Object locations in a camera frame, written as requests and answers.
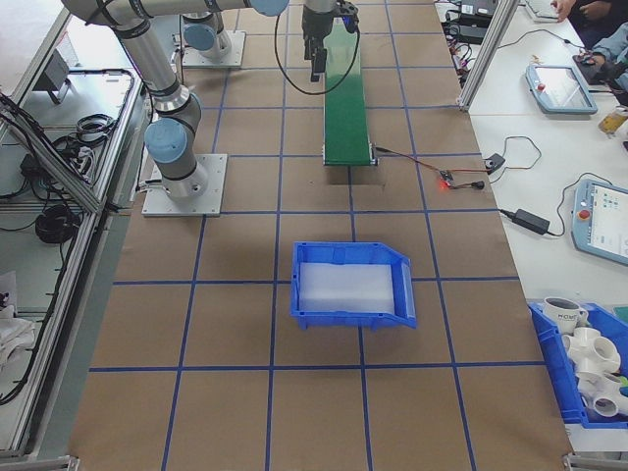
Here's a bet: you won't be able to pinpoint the denim sleeved forearm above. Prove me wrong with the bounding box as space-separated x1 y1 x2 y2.
591 32 628 68

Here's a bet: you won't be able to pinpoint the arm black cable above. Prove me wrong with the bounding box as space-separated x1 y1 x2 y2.
273 12 364 96

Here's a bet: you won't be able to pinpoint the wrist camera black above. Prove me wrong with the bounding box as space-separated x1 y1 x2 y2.
337 0 358 34

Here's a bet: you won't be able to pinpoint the white printed mug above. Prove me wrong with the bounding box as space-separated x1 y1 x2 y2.
542 296 589 338

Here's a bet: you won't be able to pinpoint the black adapter cable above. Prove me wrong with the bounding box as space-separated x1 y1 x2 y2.
548 171 598 237

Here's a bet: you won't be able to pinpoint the white cable bundle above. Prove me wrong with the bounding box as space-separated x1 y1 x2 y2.
68 144 97 173

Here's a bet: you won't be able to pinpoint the white square base plate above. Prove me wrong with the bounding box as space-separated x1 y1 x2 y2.
140 152 230 218
181 29 246 69

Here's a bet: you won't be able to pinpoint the white tray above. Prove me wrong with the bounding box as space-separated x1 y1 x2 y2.
524 0 560 24

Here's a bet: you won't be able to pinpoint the grey metal box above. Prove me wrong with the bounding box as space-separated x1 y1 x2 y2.
31 48 75 107

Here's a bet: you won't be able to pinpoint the white PVC pipe fitting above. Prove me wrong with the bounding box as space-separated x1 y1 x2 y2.
576 370 628 421
561 326 622 374

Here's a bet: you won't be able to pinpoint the black joystick controller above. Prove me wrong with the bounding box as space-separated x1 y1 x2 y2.
573 51 615 92

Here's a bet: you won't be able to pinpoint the flat black device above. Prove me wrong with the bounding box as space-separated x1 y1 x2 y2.
441 22 486 43

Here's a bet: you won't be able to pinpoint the white cloth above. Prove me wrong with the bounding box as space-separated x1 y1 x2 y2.
0 272 36 374

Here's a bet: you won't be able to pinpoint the person in dark clothing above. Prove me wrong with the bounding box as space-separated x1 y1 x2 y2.
571 0 628 50

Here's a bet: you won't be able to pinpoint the white side table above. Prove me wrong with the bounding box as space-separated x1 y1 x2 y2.
434 0 628 471

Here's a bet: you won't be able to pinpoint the blue open-front bin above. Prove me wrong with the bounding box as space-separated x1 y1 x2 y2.
288 239 419 333

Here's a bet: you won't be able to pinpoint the red and black wire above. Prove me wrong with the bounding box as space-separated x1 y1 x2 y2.
375 145 445 174

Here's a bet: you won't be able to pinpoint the aluminium profile post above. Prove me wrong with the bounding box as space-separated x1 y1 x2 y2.
458 0 521 113

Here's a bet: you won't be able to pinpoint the large blue storage bin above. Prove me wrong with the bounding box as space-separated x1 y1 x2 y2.
528 301 628 431

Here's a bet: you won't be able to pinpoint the tangled coloured cables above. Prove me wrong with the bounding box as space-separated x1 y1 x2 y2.
446 41 476 88

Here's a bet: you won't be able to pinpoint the yellow drink container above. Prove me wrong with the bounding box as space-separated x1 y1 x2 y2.
598 105 628 139

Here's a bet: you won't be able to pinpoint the thin black wire loop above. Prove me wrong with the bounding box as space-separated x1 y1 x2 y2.
490 135 543 183

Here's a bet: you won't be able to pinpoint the grey teach pendant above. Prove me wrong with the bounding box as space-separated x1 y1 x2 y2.
525 63 599 117
566 178 628 269

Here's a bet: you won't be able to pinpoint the black cable coil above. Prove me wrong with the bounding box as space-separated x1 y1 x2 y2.
76 113 119 146
34 203 82 246

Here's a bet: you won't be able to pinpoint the black device with label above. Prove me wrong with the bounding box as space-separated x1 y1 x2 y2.
458 0 497 16

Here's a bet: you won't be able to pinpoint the black power adapter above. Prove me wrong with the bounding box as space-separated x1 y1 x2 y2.
512 208 551 235

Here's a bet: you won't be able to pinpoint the green conveyor belt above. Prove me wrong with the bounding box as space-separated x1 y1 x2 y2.
321 22 380 169

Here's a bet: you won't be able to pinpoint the V-shaped aluminium frame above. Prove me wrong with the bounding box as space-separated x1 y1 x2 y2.
0 0 166 460

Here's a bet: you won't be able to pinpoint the long black cable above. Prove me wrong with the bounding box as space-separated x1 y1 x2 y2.
0 67 144 406

